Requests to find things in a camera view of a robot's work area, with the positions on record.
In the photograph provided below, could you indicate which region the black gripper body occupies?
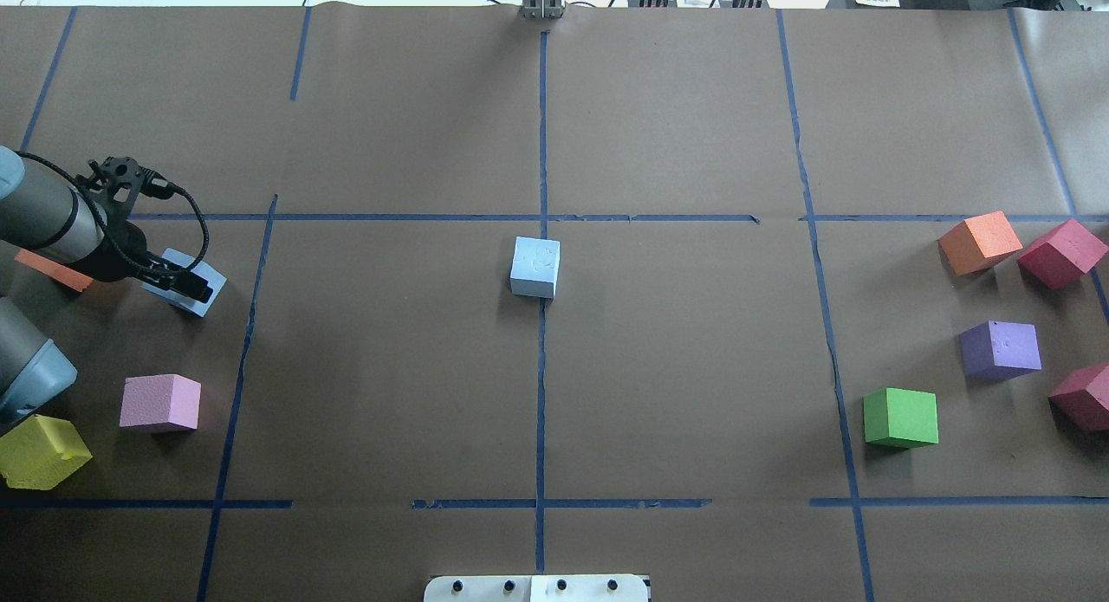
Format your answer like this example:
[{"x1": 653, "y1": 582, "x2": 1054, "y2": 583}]
[{"x1": 87, "y1": 222, "x2": 174, "y2": 285}]

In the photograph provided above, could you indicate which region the blue foam block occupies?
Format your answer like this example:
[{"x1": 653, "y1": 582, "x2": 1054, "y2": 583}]
[
  {"x1": 509, "y1": 237, "x2": 560, "y2": 302},
  {"x1": 141, "y1": 261, "x2": 227, "y2": 318}
]

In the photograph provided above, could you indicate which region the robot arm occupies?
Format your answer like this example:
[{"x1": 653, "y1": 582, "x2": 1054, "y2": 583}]
[{"x1": 1, "y1": 147, "x2": 226, "y2": 428}]

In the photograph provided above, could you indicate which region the orange foam block left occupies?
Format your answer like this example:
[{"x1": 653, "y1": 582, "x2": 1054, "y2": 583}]
[{"x1": 13, "y1": 249, "x2": 94, "y2": 293}]

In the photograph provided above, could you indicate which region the orange foam block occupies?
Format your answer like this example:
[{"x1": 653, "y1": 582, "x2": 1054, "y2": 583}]
[
  {"x1": 13, "y1": 249, "x2": 94, "y2": 293},
  {"x1": 937, "y1": 210, "x2": 1022, "y2": 277}
]

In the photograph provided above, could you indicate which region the pink foam block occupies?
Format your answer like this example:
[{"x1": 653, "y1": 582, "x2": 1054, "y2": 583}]
[{"x1": 118, "y1": 374, "x2": 202, "y2": 433}]

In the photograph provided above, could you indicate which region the yellow foam block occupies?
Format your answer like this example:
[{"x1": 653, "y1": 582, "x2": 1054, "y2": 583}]
[{"x1": 1, "y1": 414, "x2": 94, "y2": 491}]

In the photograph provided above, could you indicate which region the brown paper table cover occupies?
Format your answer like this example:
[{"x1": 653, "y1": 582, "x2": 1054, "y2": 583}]
[{"x1": 3, "y1": 3, "x2": 1106, "y2": 601}]

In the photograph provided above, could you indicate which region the green foam block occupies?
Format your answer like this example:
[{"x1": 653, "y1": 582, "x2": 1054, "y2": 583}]
[{"x1": 862, "y1": 387, "x2": 940, "y2": 449}]

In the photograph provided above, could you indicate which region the orange foam block right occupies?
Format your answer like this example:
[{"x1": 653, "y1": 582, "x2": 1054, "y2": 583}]
[{"x1": 937, "y1": 210, "x2": 1022, "y2": 277}]

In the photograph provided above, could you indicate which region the purple foam block right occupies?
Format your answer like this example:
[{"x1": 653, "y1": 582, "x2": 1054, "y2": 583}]
[{"x1": 957, "y1": 320, "x2": 1042, "y2": 380}]

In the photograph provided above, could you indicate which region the red foam block upper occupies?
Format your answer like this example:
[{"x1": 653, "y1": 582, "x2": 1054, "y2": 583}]
[{"x1": 1018, "y1": 220, "x2": 1108, "y2": 290}]

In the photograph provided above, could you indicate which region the red foam block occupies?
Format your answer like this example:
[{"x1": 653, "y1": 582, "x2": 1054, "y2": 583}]
[
  {"x1": 1048, "y1": 363, "x2": 1108, "y2": 433},
  {"x1": 1018, "y1": 220, "x2": 1108, "y2": 290}
]

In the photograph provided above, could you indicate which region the red foam block lower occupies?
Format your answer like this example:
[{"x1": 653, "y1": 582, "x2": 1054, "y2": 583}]
[{"x1": 1048, "y1": 363, "x2": 1108, "y2": 433}]

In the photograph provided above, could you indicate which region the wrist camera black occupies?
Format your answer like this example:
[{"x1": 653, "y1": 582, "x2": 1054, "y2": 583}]
[{"x1": 75, "y1": 157, "x2": 179, "y2": 228}]

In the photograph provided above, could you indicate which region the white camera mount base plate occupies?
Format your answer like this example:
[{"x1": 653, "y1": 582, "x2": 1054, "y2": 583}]
[{"x1": 423, "y1": 573, "x2": 652, "y2": 601}]

